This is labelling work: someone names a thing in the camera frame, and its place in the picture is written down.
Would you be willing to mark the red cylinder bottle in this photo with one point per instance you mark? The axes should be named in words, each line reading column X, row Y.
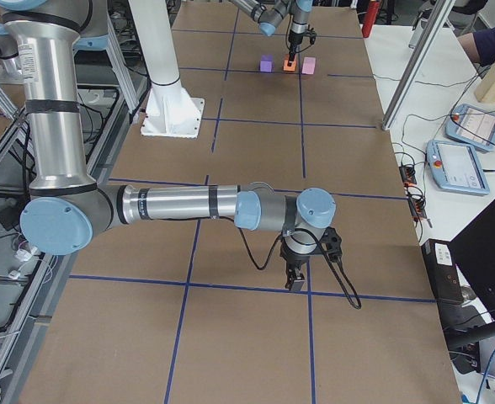
column 370, row 17

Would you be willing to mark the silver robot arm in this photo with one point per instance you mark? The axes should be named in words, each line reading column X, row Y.
column 68, row 209
column 268, row 20

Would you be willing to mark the orange foam block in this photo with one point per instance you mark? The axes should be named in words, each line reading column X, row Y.
column 289, row 67

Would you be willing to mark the pink foam block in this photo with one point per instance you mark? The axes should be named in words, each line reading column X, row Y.
column 308, row 66

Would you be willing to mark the seated person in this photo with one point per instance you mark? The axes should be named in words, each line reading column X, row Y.
column 479, row 46

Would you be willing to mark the aluminium frame post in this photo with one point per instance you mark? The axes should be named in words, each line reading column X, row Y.
column 435, row 23

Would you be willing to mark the black computer box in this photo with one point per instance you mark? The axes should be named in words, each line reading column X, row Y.
column 442, row 272

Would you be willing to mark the teach pendant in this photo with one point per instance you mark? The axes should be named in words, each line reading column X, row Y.
column 473, row 126
column 455, row 167

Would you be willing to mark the white pedestal column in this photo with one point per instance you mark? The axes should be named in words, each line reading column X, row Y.
column 170, row 110

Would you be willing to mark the orange black usb hub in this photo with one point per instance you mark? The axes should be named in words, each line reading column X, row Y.
column 408, row 174

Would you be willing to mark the far teach pendant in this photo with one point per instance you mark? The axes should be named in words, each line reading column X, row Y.
column 473, row 126

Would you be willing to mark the near teach pendant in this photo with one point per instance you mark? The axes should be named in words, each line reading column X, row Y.
column 455, row 167

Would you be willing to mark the purple foam block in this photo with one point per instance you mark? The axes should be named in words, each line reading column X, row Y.
column 266, row 63

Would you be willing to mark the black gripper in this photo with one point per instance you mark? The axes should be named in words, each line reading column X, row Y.
column 294, row 40
column 293, row 259

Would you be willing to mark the black monitor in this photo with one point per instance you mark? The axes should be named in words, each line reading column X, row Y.
column 473, row 251

